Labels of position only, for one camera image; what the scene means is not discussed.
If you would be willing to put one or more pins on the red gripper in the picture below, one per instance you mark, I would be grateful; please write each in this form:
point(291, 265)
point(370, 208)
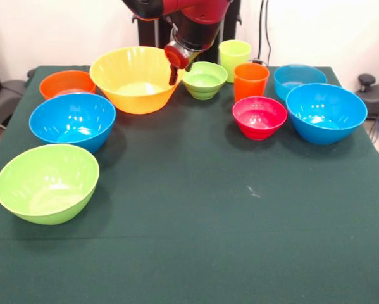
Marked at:
point(176, 57)

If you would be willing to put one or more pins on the small green bowl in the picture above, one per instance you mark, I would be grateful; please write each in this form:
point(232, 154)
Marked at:
point(205, 79)

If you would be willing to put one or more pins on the large yellow bowl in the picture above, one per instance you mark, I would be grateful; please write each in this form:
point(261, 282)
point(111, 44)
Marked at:
point(135, 95)

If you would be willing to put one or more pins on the green cup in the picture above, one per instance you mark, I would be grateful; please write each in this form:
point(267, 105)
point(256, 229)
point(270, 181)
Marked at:
point(233, 54)

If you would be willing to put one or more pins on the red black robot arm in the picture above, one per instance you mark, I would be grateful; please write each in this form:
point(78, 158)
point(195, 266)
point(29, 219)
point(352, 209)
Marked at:
point(195, 28)

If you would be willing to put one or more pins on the orange cup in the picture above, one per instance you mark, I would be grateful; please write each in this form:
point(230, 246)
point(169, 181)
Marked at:
point(251, 85)

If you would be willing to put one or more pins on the small pink bowl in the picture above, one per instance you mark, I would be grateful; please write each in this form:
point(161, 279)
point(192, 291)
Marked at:
point(258, 117)

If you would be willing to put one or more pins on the orange bowl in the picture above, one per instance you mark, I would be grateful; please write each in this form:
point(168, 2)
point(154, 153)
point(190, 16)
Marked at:
point(62, 80)

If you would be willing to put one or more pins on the dark green table cloth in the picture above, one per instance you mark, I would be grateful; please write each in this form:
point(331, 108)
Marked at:
point(189, 190)

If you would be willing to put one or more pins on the small ribbed blue bowl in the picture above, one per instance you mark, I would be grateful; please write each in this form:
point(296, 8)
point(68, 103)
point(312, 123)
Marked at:
point(303, 77)

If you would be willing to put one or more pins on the large blue bowl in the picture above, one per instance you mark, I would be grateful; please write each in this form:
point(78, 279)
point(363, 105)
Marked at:
point(325, 107)
point(50, 117)

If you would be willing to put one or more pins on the large green bowl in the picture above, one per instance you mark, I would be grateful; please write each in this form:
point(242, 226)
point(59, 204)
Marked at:
point(47, 180)

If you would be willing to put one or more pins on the grey base leg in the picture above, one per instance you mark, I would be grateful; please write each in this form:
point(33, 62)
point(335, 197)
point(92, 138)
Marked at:
point(5, 95)

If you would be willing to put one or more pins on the black chair base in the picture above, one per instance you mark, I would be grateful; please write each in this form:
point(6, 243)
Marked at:
point(376, 98)

